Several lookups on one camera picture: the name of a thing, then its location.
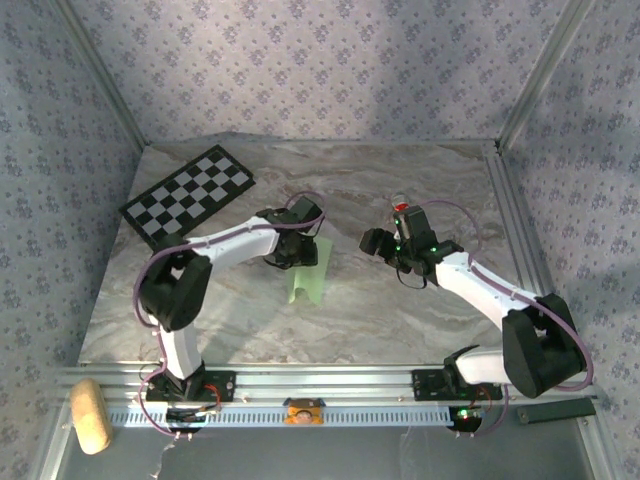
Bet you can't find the light green paper sheet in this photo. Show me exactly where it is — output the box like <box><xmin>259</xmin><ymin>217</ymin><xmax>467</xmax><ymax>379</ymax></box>
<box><xmin>285</xmin><ymin>237</ymin><xmax>335</xmax><ymax>306</ymax></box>

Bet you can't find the black and white checkerboard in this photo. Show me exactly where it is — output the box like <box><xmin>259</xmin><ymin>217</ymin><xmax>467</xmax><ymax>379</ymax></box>
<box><xmin>118</xmin><ymin>144</ymin><xmax>258</xmax><ymax>251</ymax></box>

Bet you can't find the orange cartoon figure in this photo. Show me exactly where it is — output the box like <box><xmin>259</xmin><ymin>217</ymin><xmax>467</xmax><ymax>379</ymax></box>
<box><xmin>282</xmin><ymin>397</ymin><xmax>326</xmax><ymax>427</ymax></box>

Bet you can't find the flat black bar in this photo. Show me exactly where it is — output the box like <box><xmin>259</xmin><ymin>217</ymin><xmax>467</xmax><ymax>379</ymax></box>
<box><xmin>515</xmin><ymin>397</ymin><xmax>598</xmax><ymax>426</ymax></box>

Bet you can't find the tan cork block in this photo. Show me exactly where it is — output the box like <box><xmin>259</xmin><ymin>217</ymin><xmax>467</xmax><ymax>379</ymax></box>
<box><xmin>68</xmin><ymin>378</ymin><xmax>113</xmax><ymax>456</ymax></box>

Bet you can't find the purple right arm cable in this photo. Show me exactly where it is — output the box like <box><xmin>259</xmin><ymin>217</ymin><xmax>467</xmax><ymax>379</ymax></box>
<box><xmin>419</xmin><ymin>198</ymin><xmax>594</xmax><ymax>440</ymax></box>

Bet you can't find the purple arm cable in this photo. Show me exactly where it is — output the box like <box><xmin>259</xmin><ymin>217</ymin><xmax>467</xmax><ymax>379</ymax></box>
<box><xmin>419</xmin><ymin>198</ymin><xmax>594</xmax><ymax>440</ymax></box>
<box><xmin>130</xmin><ymin>190</ymin><xmax>329</xmax><ymax>441</ymax></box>

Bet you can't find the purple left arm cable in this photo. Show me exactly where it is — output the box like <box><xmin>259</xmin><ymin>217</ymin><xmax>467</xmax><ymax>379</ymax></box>
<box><xmin>130</xmin><ymin>190</ymin><xmax>329</xmax><ymax>441</ymax></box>

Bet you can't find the aluminium side rail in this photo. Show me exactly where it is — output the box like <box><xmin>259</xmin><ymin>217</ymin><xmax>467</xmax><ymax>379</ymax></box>
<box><xmin>483</xmin><ymin>152</ymin><xmax>556</xmax><ymax>301</ymax></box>

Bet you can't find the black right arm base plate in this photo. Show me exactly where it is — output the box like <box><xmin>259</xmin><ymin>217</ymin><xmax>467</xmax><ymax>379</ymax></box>
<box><xmin>410</xmin><ymin>368</ymin><xmax>504</xmax><ymax>403</ymax></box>

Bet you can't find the long aluminium mounting rail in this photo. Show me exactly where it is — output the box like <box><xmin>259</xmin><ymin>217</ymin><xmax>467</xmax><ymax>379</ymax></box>
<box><xmin>54</xmin><ymin>363</ymin><xmax>599</xmax><ymax>406</ymax></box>

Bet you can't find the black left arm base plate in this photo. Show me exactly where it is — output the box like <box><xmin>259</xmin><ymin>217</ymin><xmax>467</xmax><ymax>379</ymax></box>
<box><xmin>144</xmin><ymin>369</ymin><xmax>237</xmax><ymax>404</ymax></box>

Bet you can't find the white slotted cable duct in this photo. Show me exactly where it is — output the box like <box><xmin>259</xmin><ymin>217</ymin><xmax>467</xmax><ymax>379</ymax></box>
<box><xmin>107</xmin><ymin>405</ymin><xmax>454</xmax><ymax>429</ymax></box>

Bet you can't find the aluminium frame post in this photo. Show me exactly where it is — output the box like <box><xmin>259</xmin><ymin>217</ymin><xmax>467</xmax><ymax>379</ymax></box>
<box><xmin>497</xmin><ymin>0</ymin><xmax>599</xmax><ymax>151</ymax></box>
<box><xmin>49</xmin><ymin>0</ymin><xmax>151</xmax><ymax>149</ymax></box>

